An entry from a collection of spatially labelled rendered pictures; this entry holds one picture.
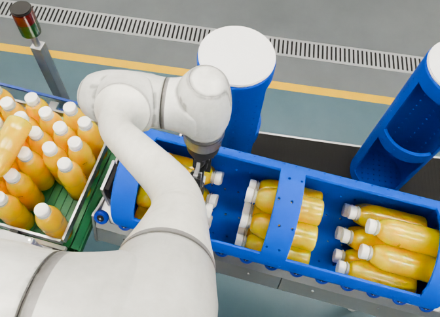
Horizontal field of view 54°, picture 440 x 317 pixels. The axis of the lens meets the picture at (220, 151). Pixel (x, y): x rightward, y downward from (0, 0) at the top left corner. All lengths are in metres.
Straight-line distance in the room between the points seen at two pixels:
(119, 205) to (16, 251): 0.78
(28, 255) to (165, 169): 0.24
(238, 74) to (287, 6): 1.85
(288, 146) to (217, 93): 1.68
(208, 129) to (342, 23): 2.56
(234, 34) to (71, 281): 1.38
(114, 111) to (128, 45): 2.29
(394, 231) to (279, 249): 0.29
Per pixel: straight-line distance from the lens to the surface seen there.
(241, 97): 1.54
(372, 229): 1.19
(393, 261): 1.21
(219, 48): 1.58
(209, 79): 0.77
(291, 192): 1.09
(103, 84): 0.82
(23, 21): 1.47
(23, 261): 0.36
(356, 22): 3.35
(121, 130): 0.67
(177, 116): 0.81
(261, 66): 1.55
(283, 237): 1.09
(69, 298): 0.33
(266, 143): 2.41
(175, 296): 0.35
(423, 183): 2.58
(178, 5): 3.24
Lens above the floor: 2.22
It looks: 62 degrees down
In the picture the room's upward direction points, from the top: 6 degrees clockwise
